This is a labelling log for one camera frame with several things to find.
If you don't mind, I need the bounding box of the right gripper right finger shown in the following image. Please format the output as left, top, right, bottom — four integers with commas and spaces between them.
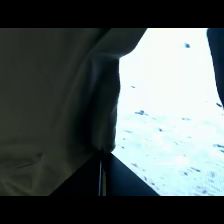
101, 150, 160, 197

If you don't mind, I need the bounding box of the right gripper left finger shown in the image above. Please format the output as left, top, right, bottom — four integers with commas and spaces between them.
49, 150, 102, 197

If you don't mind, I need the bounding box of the olive green garment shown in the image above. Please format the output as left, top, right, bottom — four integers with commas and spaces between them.
0, 27, 148, 197

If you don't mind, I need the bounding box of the black garment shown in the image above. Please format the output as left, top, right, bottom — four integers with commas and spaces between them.
206, 27, 224, 107

